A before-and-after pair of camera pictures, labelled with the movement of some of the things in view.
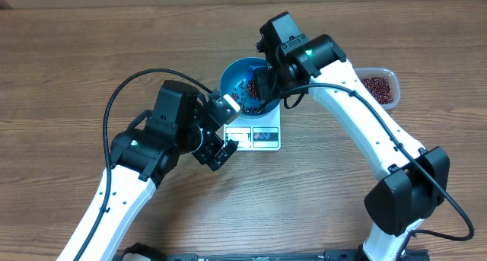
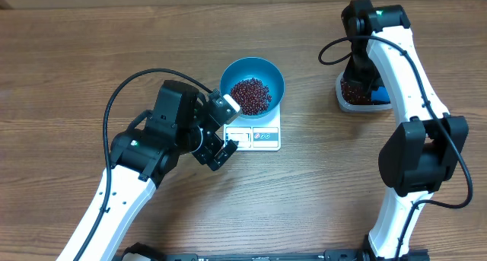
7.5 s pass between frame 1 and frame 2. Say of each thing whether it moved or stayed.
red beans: moved
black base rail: stayed
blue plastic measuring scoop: moved
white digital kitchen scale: stayed
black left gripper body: stayed
